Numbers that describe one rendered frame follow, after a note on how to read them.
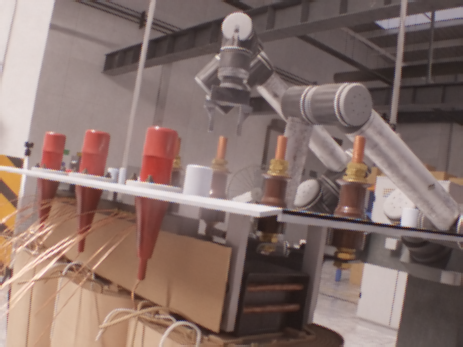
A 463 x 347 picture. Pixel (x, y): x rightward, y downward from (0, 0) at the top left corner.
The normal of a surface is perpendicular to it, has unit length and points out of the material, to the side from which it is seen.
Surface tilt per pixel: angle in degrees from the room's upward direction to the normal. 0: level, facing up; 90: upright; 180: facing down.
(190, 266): 90
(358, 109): 95
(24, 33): 90
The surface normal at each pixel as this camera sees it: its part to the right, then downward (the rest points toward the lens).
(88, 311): -0.50, -0.11
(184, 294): -0.76, -0.14
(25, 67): 0.64, 0.07
